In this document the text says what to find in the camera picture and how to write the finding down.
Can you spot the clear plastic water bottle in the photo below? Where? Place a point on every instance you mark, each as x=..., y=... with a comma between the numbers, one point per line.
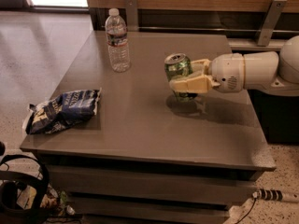
x=117, y=41

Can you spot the black bag with straps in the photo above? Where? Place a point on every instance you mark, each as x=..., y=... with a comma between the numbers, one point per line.
x=27, y=199

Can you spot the striped black white cable plug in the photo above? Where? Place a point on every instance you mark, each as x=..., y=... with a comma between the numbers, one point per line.
x=276, y=195

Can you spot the right metal wall bracket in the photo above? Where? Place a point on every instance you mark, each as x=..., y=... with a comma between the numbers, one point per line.
x=269, y=23

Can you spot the metal wall bracket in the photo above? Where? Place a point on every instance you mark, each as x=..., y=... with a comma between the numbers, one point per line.
x=131, y=15
x=269, y=23

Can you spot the blue chip bag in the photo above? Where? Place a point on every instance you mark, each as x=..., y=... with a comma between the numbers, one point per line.
x=62, y=112

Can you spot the left metal wall bracket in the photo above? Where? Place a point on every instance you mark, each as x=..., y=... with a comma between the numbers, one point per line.
x=131, y=15

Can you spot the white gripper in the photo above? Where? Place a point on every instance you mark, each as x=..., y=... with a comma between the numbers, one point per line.
x=226, y=72

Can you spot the green soda can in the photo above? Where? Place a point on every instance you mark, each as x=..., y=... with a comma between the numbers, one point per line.
x=179, y=65

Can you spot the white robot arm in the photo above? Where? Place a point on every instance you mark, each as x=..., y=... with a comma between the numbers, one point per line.
x=269, y=72

